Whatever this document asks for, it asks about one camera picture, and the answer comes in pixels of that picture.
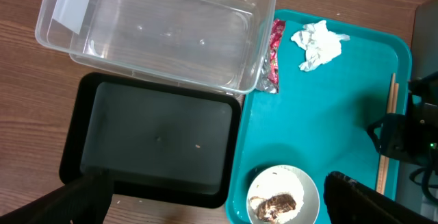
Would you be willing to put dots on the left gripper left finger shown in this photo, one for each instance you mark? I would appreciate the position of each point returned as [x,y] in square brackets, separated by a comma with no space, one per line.
[85,200]

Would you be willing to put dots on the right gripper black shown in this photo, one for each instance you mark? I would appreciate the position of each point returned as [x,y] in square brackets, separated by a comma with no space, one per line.
[410,137]

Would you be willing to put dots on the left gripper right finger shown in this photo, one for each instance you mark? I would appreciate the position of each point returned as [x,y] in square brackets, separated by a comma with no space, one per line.
[350,202]

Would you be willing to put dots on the wooden chopstick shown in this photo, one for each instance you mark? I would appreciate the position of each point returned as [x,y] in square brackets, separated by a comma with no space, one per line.
[395,100]
[384,161]

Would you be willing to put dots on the grey dishwasher rack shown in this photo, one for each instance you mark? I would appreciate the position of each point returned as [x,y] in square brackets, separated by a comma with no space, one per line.
[424,52]

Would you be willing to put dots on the teal serving tray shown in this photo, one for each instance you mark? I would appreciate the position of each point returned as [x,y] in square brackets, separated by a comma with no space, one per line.
[318,120]

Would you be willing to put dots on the grey bowl with food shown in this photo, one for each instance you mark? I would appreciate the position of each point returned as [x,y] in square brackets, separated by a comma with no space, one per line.
[283,194]

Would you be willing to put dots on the black plastic bin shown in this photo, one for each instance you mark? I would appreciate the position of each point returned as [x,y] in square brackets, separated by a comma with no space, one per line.
[155,141]

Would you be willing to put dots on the crumpled white tissue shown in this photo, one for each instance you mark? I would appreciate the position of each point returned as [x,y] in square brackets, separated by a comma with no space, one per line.
[320,45]

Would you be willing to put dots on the red foil wrapper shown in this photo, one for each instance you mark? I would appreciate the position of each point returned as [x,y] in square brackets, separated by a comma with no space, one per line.
[269,76]

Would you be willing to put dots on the clear plastic bin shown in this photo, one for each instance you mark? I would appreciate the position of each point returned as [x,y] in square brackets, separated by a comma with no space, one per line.
[214,44]

